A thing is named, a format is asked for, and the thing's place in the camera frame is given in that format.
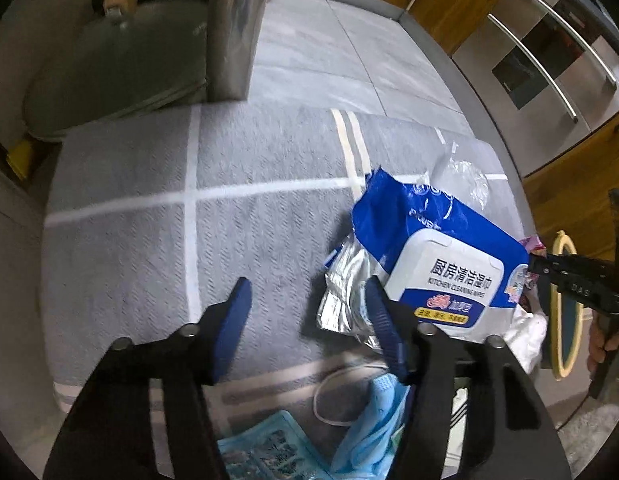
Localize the clear crumpled plastic bag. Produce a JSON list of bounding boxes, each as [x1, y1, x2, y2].
[[427, 141, 491, 214]]

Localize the stainless steel oven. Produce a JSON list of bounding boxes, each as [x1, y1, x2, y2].
[[453, 0, 619, 177]]

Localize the light blue packet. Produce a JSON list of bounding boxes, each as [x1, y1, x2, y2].
[[217, 411, 332, 479]]

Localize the blue bin with yellow rim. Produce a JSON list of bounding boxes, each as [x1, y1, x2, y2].
[[548, 230, 586, 380]]

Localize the metal rack frame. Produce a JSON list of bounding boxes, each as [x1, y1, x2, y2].
[[206, 0, 267, 102]]

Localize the silver foil wrapper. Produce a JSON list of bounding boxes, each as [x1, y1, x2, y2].
[[317, 233, 387, 353]]

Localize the blue surgical face mask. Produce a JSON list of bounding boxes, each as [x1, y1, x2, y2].
[[313, 363, 410, 479]]

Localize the person's hand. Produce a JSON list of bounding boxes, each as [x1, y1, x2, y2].
[[587, 312, 619, 376]]

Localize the grey checked floor mat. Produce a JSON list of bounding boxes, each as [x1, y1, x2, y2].
[[41, 102, 531, 457]]

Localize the blue wet wipes pack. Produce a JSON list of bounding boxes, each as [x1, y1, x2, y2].
[[352, 169, 529, 342]]

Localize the grey pot lid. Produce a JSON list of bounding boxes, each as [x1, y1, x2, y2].
[[23, 0, 208, 142]]

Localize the white crumpled tissue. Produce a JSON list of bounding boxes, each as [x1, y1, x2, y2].
[[503, 306, 548, 374]]

